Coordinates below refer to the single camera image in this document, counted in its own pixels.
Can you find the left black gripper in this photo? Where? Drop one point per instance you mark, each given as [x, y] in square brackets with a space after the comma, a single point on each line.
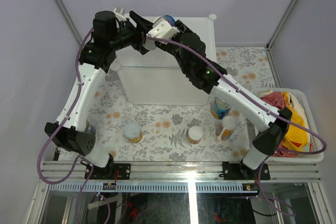
[142, 25]

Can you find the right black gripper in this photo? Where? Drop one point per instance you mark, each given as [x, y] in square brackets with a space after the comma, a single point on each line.
[181, 27]

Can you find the orange tall can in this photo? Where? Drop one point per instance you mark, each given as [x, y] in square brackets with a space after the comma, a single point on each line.
[166, 18]

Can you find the white plastic cube cabinet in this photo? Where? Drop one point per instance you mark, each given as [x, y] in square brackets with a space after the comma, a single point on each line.
[155, 79]

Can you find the short orange can white lid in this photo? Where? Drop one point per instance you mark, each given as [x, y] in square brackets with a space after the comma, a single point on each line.
[195, 134]

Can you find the tall can with spoon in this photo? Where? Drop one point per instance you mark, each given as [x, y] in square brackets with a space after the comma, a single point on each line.
[228, 125]

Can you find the blue can silver top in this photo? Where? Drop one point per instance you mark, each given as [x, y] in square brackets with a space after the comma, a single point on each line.
[90, 128]

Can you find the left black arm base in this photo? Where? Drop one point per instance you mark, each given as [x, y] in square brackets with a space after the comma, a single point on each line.
[112, 171]

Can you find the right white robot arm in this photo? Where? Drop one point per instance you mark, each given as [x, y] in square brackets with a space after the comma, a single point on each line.
[206, 75]

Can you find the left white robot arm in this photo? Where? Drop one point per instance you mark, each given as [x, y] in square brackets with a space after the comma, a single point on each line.
[110, 32]

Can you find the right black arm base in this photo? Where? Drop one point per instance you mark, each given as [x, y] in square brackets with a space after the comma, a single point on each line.
[239, 171]

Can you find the blue can with clear lid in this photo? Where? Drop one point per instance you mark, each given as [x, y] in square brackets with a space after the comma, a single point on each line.
[220, 108]

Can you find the wide orange can white lid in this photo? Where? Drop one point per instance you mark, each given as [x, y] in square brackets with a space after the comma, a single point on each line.
[132, 132]

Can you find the red cloth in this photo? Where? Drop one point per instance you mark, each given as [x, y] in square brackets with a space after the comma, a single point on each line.
[277, 100]

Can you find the yellow cloth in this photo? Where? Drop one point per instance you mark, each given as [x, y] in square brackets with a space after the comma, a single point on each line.
[295, 139]

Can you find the white laundry basket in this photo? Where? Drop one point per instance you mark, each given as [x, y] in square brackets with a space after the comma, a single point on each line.
[315, 143]

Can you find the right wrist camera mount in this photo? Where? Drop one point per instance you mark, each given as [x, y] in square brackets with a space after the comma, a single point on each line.
[162, 30]

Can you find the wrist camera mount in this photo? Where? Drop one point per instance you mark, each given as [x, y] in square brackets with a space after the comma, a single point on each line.
[119, 13]
[162, 30]

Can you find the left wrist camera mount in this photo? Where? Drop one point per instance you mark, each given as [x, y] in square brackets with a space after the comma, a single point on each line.
[119, 13]

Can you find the aluminium rail frame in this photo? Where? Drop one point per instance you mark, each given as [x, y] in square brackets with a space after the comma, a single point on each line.
[200, 171]

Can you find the white slotted cable duct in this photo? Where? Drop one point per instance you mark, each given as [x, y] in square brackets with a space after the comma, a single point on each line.
[183, 187]

